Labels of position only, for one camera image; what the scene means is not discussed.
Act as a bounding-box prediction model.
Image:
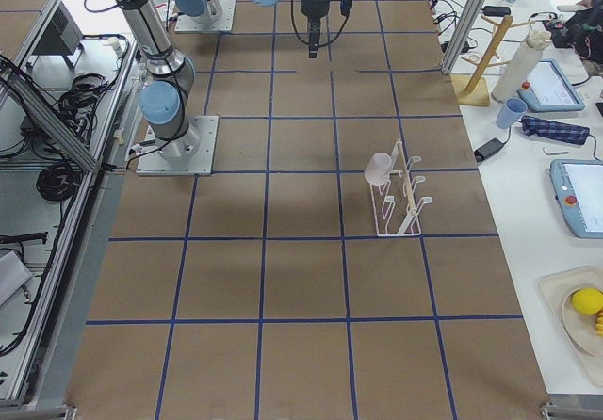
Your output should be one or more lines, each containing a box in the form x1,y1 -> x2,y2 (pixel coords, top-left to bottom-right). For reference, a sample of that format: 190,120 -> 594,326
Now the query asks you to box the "pink plastic cup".
364,152 -> 392,186

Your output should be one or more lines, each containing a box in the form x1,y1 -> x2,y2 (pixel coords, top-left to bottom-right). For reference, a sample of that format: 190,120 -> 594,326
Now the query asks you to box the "light blue cup on desk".
496,97 -> 528,129

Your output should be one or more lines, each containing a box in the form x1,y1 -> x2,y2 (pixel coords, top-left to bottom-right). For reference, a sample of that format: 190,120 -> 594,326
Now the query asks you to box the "wooden mug tree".
450,14 -> 533,107

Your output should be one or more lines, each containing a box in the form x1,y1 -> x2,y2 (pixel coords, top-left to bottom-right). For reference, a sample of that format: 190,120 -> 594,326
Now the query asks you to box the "black power adapter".
473,138 -> 506,163

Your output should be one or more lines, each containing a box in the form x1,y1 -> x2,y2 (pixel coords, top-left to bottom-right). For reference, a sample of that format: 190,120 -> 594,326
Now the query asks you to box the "blue teach pendant upper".
517,59 -> 585,113

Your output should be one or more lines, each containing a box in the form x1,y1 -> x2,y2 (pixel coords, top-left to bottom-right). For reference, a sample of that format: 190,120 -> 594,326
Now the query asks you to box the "blue teach pendant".
549,159 -> 603,239
517,59 -> 585,113

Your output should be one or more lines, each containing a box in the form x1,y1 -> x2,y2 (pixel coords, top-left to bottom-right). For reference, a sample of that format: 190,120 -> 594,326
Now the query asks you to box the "folded dark plaid umbrella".
520,115 -> 590,145

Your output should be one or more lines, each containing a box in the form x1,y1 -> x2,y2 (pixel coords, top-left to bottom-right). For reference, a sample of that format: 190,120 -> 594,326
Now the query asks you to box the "blue teach pendant lower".
549,159 -> 603,239

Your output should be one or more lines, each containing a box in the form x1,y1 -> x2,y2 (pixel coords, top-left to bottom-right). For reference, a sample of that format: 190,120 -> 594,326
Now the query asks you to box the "beige tray with fruit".
539,266 -> 602,388

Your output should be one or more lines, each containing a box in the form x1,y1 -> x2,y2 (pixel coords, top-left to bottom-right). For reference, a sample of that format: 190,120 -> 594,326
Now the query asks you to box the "yellow lemon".
571,287 -> 603,315

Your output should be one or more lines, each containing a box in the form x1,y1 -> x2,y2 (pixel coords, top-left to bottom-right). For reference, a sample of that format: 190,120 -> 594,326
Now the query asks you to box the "white wire cup rack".
366,140 -> 433,237

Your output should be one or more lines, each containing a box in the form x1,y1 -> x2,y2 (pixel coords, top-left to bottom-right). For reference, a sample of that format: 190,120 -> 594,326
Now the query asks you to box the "aluminium frame post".
441,0 -> 485,74

